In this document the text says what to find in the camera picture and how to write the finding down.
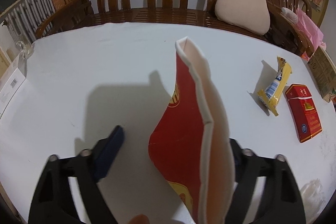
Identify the yellow snack wrapper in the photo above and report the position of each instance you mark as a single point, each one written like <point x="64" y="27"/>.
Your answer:
<point x="275" y="85"/>

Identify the long white box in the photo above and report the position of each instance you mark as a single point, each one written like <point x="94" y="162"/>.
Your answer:
<point x="10" y="85"/>

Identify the crushed red paper cup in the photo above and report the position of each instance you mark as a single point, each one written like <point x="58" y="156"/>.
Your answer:
<point x="178" y="134"/>

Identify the brown drink carton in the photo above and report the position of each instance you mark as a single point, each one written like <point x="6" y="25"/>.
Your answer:
<point x="324" y="74"/>

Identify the beige cushion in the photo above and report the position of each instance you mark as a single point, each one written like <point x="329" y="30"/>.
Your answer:
<point x="241" y="7"/>

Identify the red cigarette pack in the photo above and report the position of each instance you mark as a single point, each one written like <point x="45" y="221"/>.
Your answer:
<point x="304" y="113"/>

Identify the grey cast iron radiator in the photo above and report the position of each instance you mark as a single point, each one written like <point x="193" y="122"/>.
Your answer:
<point x="29" y="14"/>

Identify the person's left hand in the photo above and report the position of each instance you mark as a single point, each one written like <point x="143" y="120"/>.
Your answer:
<point x="140" y="220"/>

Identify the pink plastic bag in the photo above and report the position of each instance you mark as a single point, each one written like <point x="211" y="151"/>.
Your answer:
<point x="309" y="27"/>

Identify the white top wooden table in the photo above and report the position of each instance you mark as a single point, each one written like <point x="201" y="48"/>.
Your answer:
<point x="92" y="56"/>

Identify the white cloth bundle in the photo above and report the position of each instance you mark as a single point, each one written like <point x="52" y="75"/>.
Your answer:
<point x="289" y="14"/>

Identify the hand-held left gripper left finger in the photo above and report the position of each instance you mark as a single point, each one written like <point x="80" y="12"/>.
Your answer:
<point x="109" y="153"/>

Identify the brown wooden armchair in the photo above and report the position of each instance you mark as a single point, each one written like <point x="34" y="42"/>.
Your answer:
<point x="288" y="29"/>

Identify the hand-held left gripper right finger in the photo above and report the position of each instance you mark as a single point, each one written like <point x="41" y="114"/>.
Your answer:
<point x="240" y="161"/>

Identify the clear glass mug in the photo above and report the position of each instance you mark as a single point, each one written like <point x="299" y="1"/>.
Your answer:
<point x="25" y="48"/>

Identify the crumpled white tissue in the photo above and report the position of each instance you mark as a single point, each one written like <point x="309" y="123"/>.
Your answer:
<point x="312" y="197"/>

